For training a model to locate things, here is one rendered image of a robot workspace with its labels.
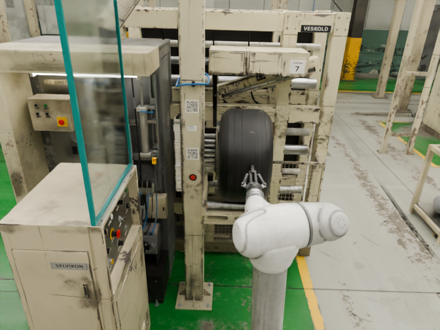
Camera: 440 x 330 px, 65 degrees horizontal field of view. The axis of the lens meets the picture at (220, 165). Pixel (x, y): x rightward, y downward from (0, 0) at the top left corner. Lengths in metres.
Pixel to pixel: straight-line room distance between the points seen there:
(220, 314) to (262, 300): 1.63
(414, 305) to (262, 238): 2.35
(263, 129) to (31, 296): 1.36
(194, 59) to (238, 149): 0.53
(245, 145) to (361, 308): 1.66
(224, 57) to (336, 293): 1.98
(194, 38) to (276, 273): 1.29
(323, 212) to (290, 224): 0.10
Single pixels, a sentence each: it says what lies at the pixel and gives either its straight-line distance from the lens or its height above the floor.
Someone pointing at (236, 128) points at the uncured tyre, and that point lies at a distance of 1.91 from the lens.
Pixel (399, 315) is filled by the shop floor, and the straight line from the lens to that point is 3.05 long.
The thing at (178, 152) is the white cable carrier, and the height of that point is 1.22.
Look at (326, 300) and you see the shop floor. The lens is 2.94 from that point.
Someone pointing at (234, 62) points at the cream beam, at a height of 1.72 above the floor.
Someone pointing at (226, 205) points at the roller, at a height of 0.91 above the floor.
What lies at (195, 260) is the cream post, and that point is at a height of 0.40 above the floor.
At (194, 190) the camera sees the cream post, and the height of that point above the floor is 0.97.
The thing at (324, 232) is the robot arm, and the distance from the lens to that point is 0.99.
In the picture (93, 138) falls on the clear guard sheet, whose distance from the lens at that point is 1.35.
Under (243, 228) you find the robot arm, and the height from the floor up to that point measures 1.50.
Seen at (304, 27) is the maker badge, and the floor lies 1.90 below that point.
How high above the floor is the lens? 2.05
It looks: 25 degrees down
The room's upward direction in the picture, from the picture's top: 2 degrees clockwise
